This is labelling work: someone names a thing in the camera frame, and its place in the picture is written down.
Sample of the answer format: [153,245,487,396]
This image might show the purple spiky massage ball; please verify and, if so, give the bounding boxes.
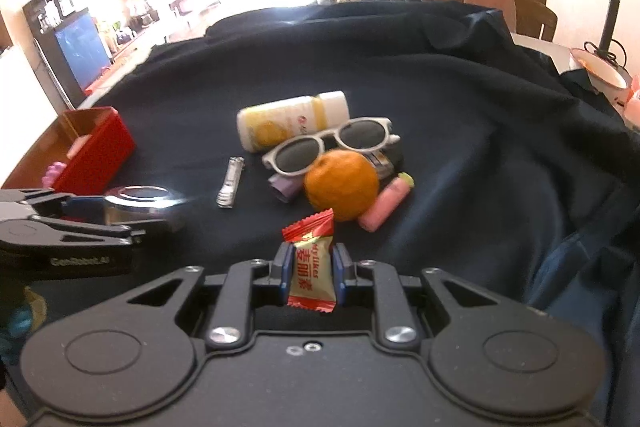
[41,161,67,187]

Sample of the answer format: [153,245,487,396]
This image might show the pink rectangular block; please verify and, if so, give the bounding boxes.
[66,134,91,160]

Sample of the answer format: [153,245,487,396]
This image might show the red candy wrapper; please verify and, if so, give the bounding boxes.
[282,209,337,313]

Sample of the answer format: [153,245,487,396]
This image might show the round silver tin lid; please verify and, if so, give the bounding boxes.
[103,185,186,232]

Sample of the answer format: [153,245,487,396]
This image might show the orange tangerine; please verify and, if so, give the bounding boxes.
[304,150,380,222]

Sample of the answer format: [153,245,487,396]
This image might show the silver nail clipper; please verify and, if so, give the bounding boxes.
[216,156,245,209]

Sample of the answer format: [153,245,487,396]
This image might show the white yellow lotion bottle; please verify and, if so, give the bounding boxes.
[236,91,350,153]

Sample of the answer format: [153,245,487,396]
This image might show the pink lighter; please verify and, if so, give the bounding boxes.
[358,172,414,233]

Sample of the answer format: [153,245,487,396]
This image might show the small purple bottle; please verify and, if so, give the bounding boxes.
[268,173,304,204]

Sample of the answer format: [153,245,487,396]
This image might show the blue front cabinet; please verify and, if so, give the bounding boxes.
[23,4,112,108]

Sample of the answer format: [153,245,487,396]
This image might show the dark navy blue cloth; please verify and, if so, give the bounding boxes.
[29,0,640,358]

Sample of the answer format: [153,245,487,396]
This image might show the orange rimmed bowl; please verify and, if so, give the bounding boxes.
[570,48,628,98]

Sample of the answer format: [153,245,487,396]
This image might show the white frame sunglasses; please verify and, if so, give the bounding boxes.
[262,117,400,176]

